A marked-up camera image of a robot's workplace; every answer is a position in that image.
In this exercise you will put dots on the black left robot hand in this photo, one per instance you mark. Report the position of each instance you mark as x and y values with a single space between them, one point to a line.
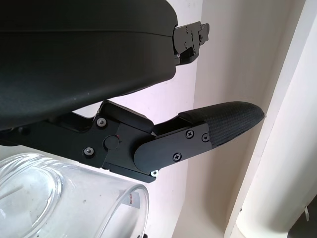
74 62

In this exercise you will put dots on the clear glass cup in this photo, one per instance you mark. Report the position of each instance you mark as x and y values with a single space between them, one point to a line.
62 203

